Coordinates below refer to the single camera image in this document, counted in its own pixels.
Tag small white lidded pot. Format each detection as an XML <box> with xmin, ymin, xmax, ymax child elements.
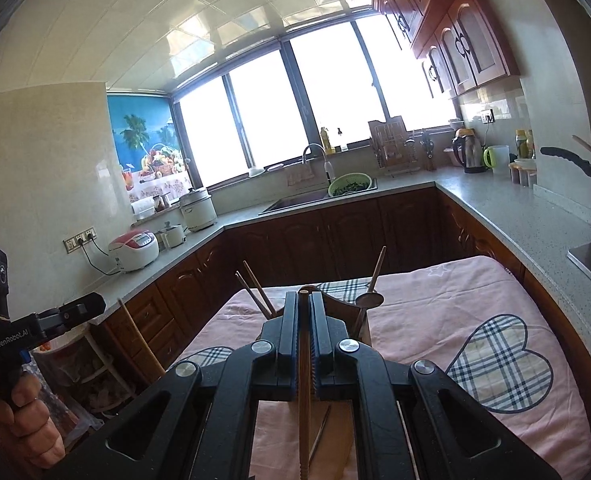
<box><xmin>156</xmin><ymin>221</ymin><xmax>190</xmax><ymax>250</ymax></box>

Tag white plastic storage rack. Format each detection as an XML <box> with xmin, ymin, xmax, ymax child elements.
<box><xmin>30</xmin><ymin>325</ymin><xmax>137</xmax><ymax>421</ymax></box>

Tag metal spoon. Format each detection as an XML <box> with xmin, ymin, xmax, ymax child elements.
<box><xmin>350</xmin><ymin>291</ymin><xmax>384</xmax><ymax>340</ymax></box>

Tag dish drying rack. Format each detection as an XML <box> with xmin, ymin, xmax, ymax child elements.
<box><xmin>368</xmin><ymin>116</ymin><xmax>421</xmax><ymax>177</ymax></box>

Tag green-handled pitcher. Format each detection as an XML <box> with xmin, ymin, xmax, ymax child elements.
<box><xmin>483</xmin><ymin>145</ymin><xmax>515</xmax><ymax>176</ymax></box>

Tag palm and fruit wall poster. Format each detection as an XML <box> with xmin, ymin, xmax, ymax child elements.
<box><xmin>107</xmin><ymin>92</ymin><xmax>192</xmax><ymax>206</ymax></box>

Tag wooden utensil holder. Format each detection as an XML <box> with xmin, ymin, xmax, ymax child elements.
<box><xmin>256</xmin><ymin>284</ymin><xmax>373</xmax><ymax>348</ymax></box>

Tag spice jar set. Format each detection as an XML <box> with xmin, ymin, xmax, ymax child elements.
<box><xmin>508</xmin><ymin>160</ymin><xmax>537</xmax><ymax>188</ymax></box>

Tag person's left hand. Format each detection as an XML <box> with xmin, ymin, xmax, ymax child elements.
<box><xmin>0</xmin><ymin>367</ymin><xmax>67</xmax><ymax>470</ymax></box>

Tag large kitchen window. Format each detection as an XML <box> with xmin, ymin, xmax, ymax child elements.
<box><xmin>173</xmin><ymin>12</ymin><xmax>459</xmax><ymax>191</ymax></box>

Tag green colander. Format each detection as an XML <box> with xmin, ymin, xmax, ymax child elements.
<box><xmin>328</xmin><ymin>172</ymin><xmax>373</xmax><ymax>198</ymax></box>

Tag grey kitchen countertop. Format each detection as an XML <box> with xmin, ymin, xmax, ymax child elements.
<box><xmin>88</xmin><ymin>167</ymin><xmax>591</xmax><ymax>281</ymax></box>

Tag brown upper kitchen cabinets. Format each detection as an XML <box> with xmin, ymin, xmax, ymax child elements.
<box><xmin>368</xmin><ymin>0</ymin><xmax>521</xmax><ymax>101</ymax></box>

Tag paper towel roll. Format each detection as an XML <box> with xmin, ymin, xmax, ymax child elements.
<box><xmin>130</xmin><ymin>196</ymin><xmax>157</xmax><ymax>221</ymax></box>

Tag brown wooden chopstick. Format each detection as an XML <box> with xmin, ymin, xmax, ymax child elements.
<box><xmin>243</xmin><ymin>261</ymin><xmax>278</xmax><ymax>317</ymax></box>
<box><xmin>373</xmin><ymin>246</ymin><xmax>387</xmax><ymax>295</ymax></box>
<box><xmin>117</xmin><ymin>298</ymin><xmax>166</xmax><ymax>378</ymax></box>
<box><xmin>297</xmin><ymin>286</ymin><xmax>316</xmax><ymax>480</ymax></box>

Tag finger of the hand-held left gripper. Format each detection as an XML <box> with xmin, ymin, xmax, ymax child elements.
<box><xmin>34</xmin><ymin>292</ymin><xmax>106</xmax><ymax>337</ymax></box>

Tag dark wooden chopstick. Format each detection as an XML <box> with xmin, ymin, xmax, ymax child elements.
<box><xmin>308</xmin><ymin>405</ymin><xmax>332</xmax><ymax>466</ymax></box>
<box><xmin>234</xmin><ymin>271</ymin><xmax>271</xmax><ymax>320</ymax></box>

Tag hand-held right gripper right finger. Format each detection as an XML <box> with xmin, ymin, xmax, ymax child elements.
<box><xmin>309</xmin><ymin>291</ymin><xmax>561</xmax><ymax>480</ymax></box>

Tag black power cable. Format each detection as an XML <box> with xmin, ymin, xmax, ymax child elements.
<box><xmin>78</xmin><ymin>237</ymin><xmax>121</xmax><ymax>277</ymax></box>

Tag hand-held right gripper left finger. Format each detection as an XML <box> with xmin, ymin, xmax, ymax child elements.
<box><xmin>43</xmin><ymin>291</ymin><xmax>300</xmax><ymax>480</ymax></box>

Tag hanging dish cloth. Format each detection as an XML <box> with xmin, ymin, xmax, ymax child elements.
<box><xmin>286</xmin><ymin>165</ymin><xmax>317</xmax><ymax>187</ymax></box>

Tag white and red rice cooker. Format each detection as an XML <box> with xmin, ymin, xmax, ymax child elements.
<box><xmin>108</xmin><ymin>230</ymin><xmax>160</xmax><ymax>273</ymax></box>

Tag grey pan with black handle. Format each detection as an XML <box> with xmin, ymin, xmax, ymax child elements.
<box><xmin>540</xmin><ymin>146</ymin><xmax>591</xmax><ymax>226</ymax></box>

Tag pink plaid-heart tablecloth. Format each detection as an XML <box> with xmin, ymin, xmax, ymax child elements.
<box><xmin>168</xmin><ymin>255</ymin><xmax>591</xmax><ymax>480</ymax></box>

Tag chrome kitchen faucet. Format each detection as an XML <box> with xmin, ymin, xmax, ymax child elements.
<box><xmin>302</xmin><ymin>143</ymin><xmax>336</xmax><ymax>186</ymax></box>

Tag metal electric kettle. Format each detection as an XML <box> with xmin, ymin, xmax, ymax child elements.
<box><xmin>450</xmin><ymin>128</ymin><xmax>490</xmax><ymax>175</ymax></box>

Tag steel kitchen sink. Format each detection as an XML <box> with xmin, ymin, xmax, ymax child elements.
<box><xmin>258</xmin><ymin>187</ymin><xmax>379</xmax><ymax>217</ymax></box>

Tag large white cooker pot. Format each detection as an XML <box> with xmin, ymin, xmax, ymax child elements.
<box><xmin>180</xmin><ymin>187</ymin><xmax>220</xmax><ymax>233</ymax></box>

